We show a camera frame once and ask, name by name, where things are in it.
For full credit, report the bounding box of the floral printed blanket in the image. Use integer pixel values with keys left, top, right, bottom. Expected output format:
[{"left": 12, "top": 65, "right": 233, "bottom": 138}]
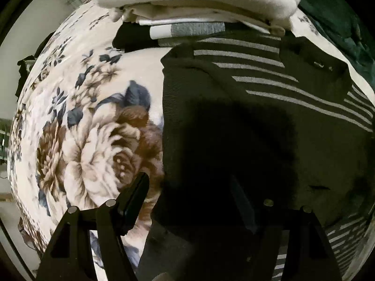
[{"left": 7, "top": 0, "right": 375, "bottom": 278}]

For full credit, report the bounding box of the folded grey white black garment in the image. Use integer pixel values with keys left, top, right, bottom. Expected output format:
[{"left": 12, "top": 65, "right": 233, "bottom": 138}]
[{"left": 113, "top": 18, "right": 282, "bottom": 53}]

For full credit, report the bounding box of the folded cream garment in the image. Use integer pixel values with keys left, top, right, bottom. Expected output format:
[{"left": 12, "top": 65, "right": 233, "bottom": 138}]
[{"left": 110, "top": 4, "right": 286, "bottom": 37}]

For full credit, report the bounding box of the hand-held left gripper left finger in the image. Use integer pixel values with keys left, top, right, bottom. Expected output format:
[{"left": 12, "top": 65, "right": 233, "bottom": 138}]
[{"left": 36, "top": 172, "right": 150, "bottom": 281}]

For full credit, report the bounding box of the dark striped sweater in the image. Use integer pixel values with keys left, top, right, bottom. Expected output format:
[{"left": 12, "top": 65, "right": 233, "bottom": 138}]
[{"left": 136, "top": 33, "right": 374, "bottom": 281}]

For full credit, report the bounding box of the dark green cloth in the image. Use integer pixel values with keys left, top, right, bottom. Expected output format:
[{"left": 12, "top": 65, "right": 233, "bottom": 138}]
[{"left": 285, "top": 0, "right": 375, "bottom": 97}]

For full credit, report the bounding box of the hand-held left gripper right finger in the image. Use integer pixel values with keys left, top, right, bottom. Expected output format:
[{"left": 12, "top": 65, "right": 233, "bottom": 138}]
[{"left": 229, "top": 174, "right": 343, "bottom": 281}]

